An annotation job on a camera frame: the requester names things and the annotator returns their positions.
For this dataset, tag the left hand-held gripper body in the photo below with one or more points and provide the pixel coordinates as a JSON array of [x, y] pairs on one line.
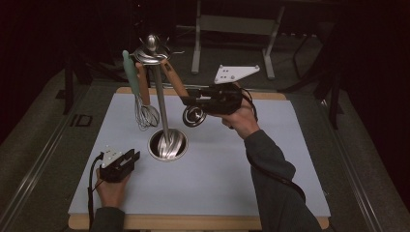
[[112, 167]]

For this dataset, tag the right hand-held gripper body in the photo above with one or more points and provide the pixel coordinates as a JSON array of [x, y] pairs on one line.
[[225, 98]]

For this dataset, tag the steel utensil rack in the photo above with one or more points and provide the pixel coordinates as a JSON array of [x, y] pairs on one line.
[[168, 149]]

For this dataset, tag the person's left hand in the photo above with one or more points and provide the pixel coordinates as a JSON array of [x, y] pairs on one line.
[[112, 191]]

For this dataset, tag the person's right hand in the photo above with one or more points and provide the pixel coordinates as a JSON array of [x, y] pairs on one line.
[[243, 124]]

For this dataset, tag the pale blue table mat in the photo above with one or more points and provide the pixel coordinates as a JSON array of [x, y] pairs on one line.
[[209, 187]]

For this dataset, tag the wooden table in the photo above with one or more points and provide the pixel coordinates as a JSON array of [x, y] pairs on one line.
[[193, 223]]

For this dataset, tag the dark metal stand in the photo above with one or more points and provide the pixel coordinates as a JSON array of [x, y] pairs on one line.
[[333, 96], [68, 87]]

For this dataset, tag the grey metal desk frame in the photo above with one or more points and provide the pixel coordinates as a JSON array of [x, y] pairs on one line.
[[238, 25]]

